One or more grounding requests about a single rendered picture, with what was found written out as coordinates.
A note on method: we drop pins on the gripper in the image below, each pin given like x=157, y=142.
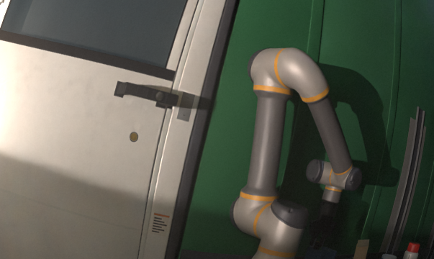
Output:
x=327, y=214

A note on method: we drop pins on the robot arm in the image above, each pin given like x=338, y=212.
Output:
x=267, y=144

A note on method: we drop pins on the green and white cab body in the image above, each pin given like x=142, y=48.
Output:
x=231, y=151

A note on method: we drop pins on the brass round keyway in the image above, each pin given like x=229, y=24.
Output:
x=134, y=136

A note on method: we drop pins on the white cab door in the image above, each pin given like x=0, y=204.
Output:
x=76, y=151

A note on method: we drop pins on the tan cardboard piece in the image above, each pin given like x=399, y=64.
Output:
x=361, y=249

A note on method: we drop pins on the grey trim strip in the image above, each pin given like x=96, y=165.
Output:
x=405, y=187

